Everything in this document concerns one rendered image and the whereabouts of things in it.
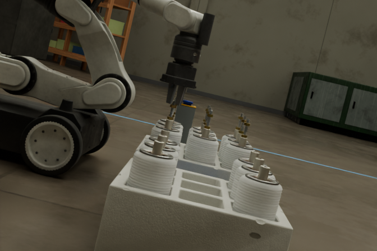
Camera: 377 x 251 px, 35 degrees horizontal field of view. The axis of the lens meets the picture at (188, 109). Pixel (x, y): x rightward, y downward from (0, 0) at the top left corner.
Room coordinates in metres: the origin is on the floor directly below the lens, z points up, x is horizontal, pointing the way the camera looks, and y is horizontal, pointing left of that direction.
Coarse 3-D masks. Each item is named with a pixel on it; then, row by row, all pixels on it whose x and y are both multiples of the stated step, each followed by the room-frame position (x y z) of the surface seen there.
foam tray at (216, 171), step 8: (184, 144) 2.13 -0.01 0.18; (184, 152) 2.00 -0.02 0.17; (184, 160) 1.76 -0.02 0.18; (216, 160) 1.91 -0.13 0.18; (184, 168) 1.76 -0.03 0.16; (192, 168) 1.76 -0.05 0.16; (200, 168) 1.76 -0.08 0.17; (208, 168) 1.76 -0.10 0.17; (216, 168) 1.77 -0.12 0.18; (216, 176) 1.76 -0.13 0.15; (224, 176) 1.76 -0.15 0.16
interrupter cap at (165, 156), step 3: (141, 150) 1.27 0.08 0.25; (144, 150) 1.28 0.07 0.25; (147, 150) 1.29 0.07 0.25; (150, 150) 1.30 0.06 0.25; (144, 153) 1.25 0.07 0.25; (147, 153) 1.25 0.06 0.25; (150, 153) 1.28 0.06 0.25; (162, 153) 1.30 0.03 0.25; (165, 153) 1.31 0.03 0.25; (153, 156) 1.25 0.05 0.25; (156, 156) 1.24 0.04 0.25; (159, 156) 1.25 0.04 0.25; (162, 156) 1.25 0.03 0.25; (165, 156) 1.27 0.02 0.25; (168, 156) 1.28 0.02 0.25; (171, 156) 1.29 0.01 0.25; (168, 159) 1.26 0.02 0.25; (171, 159) 1.27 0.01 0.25
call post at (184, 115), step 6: (180, 108) 2.21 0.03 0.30; (186, 108) 2.21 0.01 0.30; (192, 108) 2.21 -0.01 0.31; (180, 114) 2.21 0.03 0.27; (186, 114) 2.21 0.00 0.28; (192, 114) 2.21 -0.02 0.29; (174, 120) 2.21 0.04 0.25; (180, 120) 2.21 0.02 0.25; (186, 120) 2.21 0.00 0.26; (192, 120) 2.21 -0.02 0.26; (186, 126) 2.21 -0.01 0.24; (186, 132) 2.21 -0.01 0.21; (186, 138) 2.21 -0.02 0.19
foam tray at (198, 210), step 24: (120, 192) 1.21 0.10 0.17; (144, 192) 1.21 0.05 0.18; (192, 192) 1.33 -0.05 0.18; (216, 192) 1.45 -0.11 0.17; (120, 216) 1.21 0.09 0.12; (144, 216) 1.21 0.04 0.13; (168, 216) 1.21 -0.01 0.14; (192, 216) 1.21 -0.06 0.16; (216, 216) 1.20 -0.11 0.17; (240, 216) 1.21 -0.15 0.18; (96, 240) 1.21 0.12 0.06; (120, 240) 1.21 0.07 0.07; (144, 240) 1.21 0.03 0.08; (168, 240) 1.21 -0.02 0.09; (192, 240) 1.21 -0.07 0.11; (216, 240) 1.20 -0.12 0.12; (240, 240) 1.20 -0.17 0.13; (264, 240) 1.20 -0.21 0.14; (288, 240) 1.20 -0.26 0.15
